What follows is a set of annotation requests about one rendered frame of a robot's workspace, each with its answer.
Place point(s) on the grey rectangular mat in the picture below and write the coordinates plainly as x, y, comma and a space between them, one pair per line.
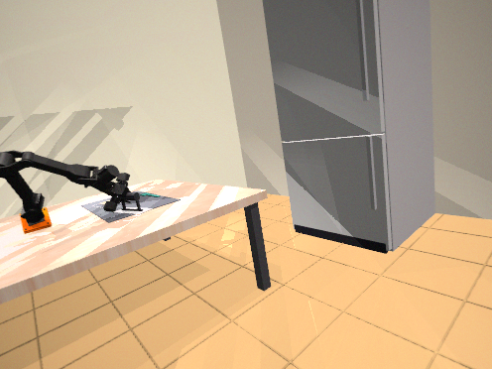
145, 202

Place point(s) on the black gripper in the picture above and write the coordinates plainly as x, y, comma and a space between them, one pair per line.
112, 204

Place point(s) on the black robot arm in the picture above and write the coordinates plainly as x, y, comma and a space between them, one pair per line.
33, 202

